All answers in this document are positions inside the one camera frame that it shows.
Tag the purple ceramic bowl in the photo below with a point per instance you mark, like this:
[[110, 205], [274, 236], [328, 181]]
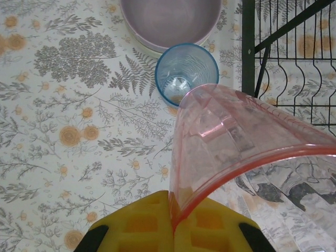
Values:
[[170, 21]]

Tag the pink translucent plastic cup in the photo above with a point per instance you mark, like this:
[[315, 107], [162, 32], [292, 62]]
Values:
[[210, 118]]

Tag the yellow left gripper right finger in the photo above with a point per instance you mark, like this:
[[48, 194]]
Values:
[[223, 233]]

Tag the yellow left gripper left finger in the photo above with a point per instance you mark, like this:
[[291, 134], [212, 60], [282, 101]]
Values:
[[131, 231]]

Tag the grey marbled clear cup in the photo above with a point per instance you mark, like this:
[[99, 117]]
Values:
[[288, 210]]

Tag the blue translucent plastic cup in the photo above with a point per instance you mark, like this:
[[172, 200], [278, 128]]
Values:
[[183, 65]]

